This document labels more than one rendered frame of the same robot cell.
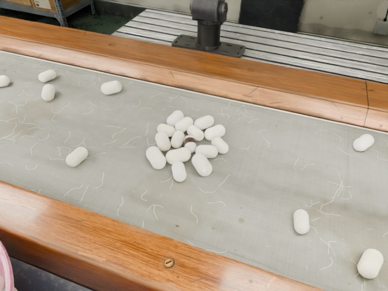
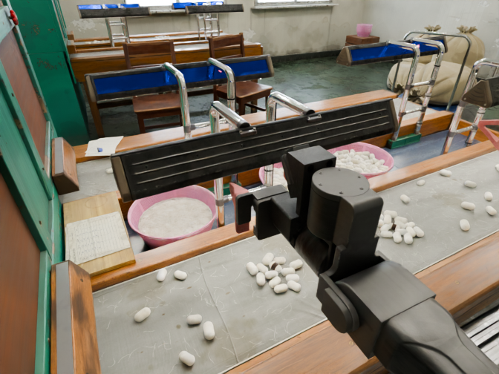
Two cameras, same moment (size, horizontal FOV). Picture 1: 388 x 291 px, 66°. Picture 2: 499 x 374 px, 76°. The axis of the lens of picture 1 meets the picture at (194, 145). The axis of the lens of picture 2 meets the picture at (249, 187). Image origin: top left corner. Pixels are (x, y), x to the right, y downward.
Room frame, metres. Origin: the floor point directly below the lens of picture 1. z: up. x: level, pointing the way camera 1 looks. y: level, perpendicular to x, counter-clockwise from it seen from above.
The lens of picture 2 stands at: (0.51, -0.78, 1.34)
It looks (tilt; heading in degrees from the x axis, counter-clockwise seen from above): 33 degrees down; 134
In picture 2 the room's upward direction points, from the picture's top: straight up
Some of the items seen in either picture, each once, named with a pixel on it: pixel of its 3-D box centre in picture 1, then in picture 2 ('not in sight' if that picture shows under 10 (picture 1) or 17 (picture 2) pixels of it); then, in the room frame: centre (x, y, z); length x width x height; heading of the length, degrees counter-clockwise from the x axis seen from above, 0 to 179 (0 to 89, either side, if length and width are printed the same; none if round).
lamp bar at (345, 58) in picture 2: not in sight; (396, 49); (-0.08, 0.78, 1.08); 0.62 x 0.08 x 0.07; 71
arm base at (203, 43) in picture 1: (208, 34); not in sight; (0.79, -0.03, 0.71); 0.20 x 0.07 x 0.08; 69
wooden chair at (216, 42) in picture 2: not in sight; (241, 88); (-1.68, 1.39, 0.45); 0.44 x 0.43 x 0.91; 89
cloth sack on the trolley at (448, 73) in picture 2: not in sight; (438, 82); (-0.43, 3.09, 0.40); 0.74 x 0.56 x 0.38; 70
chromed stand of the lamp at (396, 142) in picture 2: not in sight; (401, 93); (0.00, 0.76, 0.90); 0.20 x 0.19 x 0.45; 71
